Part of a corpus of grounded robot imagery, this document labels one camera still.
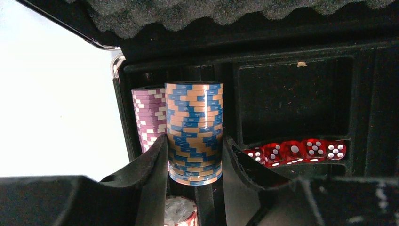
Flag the red white chip stack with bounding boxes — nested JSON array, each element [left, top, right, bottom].
[[164, 196, 198, 226]]

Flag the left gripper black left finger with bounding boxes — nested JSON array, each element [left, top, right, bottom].
[[0, 135, 168, 226]]

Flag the row of red dice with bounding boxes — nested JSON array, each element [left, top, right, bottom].
[[243, 138, 347, 168]]

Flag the black poker set case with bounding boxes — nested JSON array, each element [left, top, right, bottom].
[[22, 0, 399, 226]]

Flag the blue chip stack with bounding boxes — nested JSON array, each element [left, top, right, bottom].
[[165, 81, 224, 186]]

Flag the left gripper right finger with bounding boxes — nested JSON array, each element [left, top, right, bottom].
[[222, 135, 399, 226]]

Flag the pink white chip stack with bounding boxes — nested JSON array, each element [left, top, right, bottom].
[[131, 85, 167, 153]]

